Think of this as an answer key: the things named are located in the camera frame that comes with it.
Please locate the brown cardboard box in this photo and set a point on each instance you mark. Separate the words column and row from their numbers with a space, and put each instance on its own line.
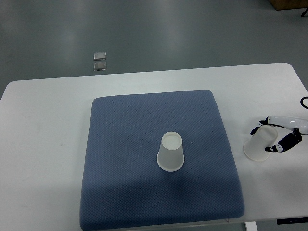
column 288, row 4

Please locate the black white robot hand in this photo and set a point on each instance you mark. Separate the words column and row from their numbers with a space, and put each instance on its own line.
column 297, row 126

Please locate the black tripod foot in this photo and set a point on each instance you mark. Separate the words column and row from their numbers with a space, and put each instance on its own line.
column 304, row 12

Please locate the white paper cup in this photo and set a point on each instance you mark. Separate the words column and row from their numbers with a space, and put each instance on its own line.
column 170, row 157
column 264, row 137

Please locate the upper metal floor socket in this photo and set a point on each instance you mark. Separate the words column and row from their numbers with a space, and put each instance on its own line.
column 99, row 56

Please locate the white table leg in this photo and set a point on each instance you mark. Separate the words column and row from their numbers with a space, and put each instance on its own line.
column 251, row 226

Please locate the black table control panel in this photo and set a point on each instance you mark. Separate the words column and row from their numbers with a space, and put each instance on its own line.
column 292, row 221

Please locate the metal floor socket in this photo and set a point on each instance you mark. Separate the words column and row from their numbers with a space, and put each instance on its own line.
column 99, row 56
column 100, row 66

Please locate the lower metal floor socket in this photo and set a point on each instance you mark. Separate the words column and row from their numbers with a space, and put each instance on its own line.
column 100, row 66

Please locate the white paper cup on cushion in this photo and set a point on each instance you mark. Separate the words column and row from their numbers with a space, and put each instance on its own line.
column 170, row 157

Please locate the blue fabric cushion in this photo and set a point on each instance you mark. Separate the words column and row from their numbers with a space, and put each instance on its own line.
column 124, row 187

